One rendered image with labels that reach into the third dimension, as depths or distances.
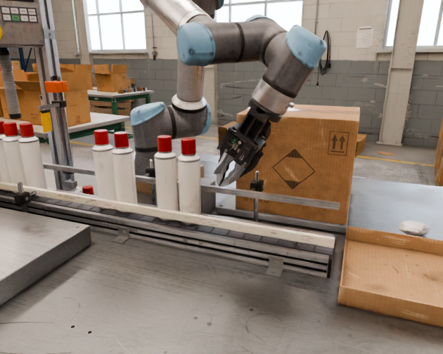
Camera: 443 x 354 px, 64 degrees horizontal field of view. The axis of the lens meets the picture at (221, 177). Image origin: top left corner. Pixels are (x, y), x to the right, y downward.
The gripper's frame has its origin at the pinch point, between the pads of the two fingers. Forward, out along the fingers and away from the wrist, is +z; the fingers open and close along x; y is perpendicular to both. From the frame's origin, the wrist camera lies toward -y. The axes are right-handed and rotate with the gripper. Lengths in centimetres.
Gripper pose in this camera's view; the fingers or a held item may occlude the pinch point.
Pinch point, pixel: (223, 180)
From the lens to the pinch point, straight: 81.3
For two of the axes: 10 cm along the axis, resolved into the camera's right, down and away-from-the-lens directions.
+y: -3.6, 3.0, -8.8
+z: -4.7, 7.6, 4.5
